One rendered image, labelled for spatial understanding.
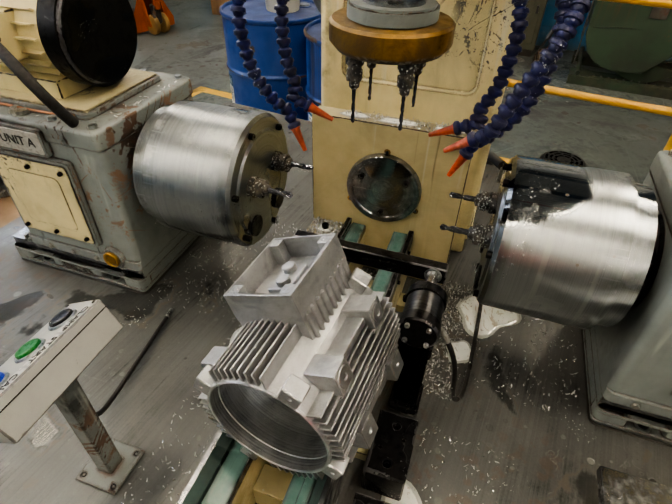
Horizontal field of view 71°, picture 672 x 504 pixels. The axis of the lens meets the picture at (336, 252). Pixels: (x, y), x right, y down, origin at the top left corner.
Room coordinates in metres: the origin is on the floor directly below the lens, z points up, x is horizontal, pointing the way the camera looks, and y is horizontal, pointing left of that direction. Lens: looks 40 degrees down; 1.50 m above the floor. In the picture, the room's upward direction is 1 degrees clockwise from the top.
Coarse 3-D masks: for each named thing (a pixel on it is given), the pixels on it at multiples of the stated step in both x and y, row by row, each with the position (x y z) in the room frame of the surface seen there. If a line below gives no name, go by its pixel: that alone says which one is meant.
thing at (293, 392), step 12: (360, 276) 0.43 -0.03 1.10; (360, 288) 0.42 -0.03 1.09; (204, 372) 0.32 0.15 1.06; (204, 384) 0.30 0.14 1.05; (288, 384) 0.27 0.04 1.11; (300, 384) 0.27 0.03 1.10; (288, 396) 0.26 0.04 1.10; (300, 396) 0.26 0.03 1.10; (252, 456) 0.28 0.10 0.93; (336, 468) 0.24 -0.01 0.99
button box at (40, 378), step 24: (96, 312) 0.39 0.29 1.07; (48, 336) 0.35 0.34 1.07; (72, 336) 0.35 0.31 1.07; (96, 336) 0.37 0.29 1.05; (24, 360) 0.32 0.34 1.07; (48, 360) 0.32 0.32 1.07; (72, 360) 0.33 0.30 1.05; (0, 384) 0.28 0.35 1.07; (24, 384) 0.28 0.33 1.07; (48, 384) 0.30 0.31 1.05; (0, 408) 0.26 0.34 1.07; (24, 408) 0.27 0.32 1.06; (48, 408) 0.28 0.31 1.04; (0, 432) 0.24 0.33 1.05; (24, 432) 0.25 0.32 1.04
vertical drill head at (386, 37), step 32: (352, 0) 0.72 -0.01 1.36; (384, 0) 0.68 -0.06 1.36; (416, 0) 0.69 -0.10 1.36; (352, 32) 0.66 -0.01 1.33; (384, 32) 0.65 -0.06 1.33; (416, 32) 0.65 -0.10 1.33; (448, 32) 0.67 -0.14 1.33; (352, 64) 0.68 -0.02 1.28; (384, 64) 0.65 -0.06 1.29; (416, 64) 0.66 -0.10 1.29; (352, 96) 0.69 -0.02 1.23
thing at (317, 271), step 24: (288, 240) 0.48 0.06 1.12; (312, 240) 0.47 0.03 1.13; (336, 240) 0.45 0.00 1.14; (264, 264) 0.45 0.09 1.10; (288, 264) 0.43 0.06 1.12; (312, 264) 0.40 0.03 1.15; (336, 264) 0.43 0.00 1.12; (240, 288) 0.39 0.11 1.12; (264, 288) 0.42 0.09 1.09; (312, 288) 0.38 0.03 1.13; (336, 288) 0.41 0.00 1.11; (240, 312) 0.38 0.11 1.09; (264, 312) 0.36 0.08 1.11; (288, 312) 0.35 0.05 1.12; (312, 312) 0.36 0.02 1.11; (312, 336) 0.34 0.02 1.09
